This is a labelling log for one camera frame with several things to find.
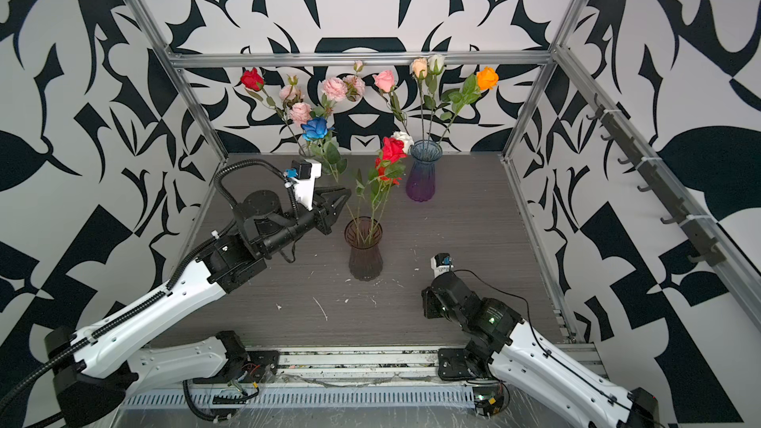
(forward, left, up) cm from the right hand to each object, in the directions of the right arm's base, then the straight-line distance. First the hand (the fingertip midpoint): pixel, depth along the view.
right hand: (423, 294), depth 79 cm
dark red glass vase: (+11, +16, -2) cm, 19 cm away
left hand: (+12, +17, +31) cm, 38 cm away
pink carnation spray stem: (+42, +34, +27) cm, 61 cm away
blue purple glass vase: (+35, -2, +3) cm, 36 cm away
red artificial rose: (+13, +12, +27) cm, 32 cm away
